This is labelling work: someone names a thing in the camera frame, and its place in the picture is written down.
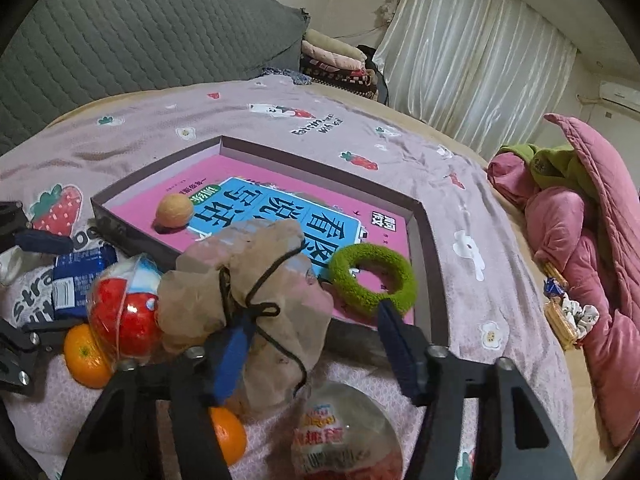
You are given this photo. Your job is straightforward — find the red white toy egg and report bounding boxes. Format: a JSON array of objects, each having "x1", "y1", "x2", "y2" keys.
[
  {"x1": 87, "y1": 255, "x2": 163, "y2": 361},
  {"x1": 291, "y1": 381, "x2": 403, "y2": 480}
]

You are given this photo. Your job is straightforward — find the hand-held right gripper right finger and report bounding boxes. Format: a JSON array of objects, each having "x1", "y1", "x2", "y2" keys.
[{"x1": 377, "y1": 299, "x2": 578, "y2": 480}]

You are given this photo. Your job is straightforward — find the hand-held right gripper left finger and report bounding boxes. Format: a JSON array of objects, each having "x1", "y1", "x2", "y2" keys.
[{"x1": 60, "y1": 310, "x2": 261, "y2": 480}]

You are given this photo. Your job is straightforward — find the grey quilted headboard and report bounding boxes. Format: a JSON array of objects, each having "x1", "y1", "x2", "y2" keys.
[{"x1": 0, "y1": 0, "x2": 311, "y2": 156}]

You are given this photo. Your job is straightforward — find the walnut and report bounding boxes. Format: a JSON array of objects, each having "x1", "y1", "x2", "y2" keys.
[{"x1": 155, "y1": 194, "x2": 195, "y2": 228}]

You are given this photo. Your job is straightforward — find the dark shallow cardboard box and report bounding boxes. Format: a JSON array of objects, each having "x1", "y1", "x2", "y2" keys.
[{"x1": 90, "y1": 135, "x2": 451, "y2": 346}]

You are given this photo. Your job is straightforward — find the blue snack packet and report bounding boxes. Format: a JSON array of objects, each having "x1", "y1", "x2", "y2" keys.
[{"x1": 51, "y1": 241, "x2": 120, "y2": 318}]

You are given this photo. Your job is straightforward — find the blue grey knitted cloth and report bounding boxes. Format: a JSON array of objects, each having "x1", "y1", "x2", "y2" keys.
[{"x1": 260, "y1": 66, "x2": 312, "y2": 87}]

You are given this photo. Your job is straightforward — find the white patterned scrunchie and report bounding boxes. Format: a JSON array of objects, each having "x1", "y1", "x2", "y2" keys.
[{"x1": 562, "y1": 300, "x2": 600, "y2": 343}]

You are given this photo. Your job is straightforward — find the pink folded blanket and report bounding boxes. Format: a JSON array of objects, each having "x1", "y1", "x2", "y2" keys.
[{"x1": 301, "y1": 40, "x2": 367, "y2": 72}]

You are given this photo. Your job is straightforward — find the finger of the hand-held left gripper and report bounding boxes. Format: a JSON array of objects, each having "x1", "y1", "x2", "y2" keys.
[
  {"x1": 0, "y1": 201, "x2": 75, "y2": 257},
  {"x1": 0, "y1": 316, "x2": 68, "y2": 396}
]

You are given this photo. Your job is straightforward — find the pink blue workbook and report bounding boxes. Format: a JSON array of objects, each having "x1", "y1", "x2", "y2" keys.
[{"x1": 107, "y1": 155, "x2": 416, "y2": 326}]

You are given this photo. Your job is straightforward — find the green fuzzy hair ring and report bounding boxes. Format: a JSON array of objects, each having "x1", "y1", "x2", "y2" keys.
[{"x1": 328, "y1": 242, "x2": 418, "y2": 318}]

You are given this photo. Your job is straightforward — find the white air conditioner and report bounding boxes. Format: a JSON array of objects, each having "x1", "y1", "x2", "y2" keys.
[{"x1": 597, "y1": 80, "x2": 640, "y2": 111}]

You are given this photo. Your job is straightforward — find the orange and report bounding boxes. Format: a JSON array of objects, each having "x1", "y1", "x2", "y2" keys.
[
  {"x1": 63, "y1": 324, "x2": 113, "y2": 390},
  {"x1": 209, "y1": 406, "x2": 248, "y2": 467}
]

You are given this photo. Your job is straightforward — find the beige mesh drawstring bag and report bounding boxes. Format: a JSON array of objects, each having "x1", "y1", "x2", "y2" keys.
[{"x1": 157, "y1": 217, "x2": 335, "y2": 411}]

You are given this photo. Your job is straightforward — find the pink strawberry printed blanket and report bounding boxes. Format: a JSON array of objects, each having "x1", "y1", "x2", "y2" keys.
[{"x1": 0, "y1": 77, "x2": 576, "y2": 480}]

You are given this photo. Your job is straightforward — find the white curtain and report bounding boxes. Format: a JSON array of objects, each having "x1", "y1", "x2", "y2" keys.
[{"x1": 372, "y1": 0, "x2": 578, "y2": 158}]

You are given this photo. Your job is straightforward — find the beige folded blanket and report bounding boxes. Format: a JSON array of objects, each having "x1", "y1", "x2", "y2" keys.
[{"x1": 305, "y1": 28, "x2": 368, "y2": 61}]

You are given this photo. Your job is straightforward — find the checkered folded blanket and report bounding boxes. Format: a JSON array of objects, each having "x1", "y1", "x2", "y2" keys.
[{"x1": 300, "y1": 57, "x2": 379, "y2": 101}]

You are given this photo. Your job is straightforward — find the dark cloth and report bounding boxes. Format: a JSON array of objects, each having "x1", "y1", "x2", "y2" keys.
[{"x1": 357, "y1": 45, "x2": 391, "y2": 106}]

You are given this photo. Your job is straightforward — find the pink quilt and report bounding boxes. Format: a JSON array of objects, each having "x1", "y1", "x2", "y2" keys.
[{"x1": 487, "y1": 113, "x2": 640, "y2": 451}]

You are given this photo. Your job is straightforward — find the green cloth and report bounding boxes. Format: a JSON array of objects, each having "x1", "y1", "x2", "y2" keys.
[{"x1": 500, "y1": 142, "x2": 601, "y2": 201}]

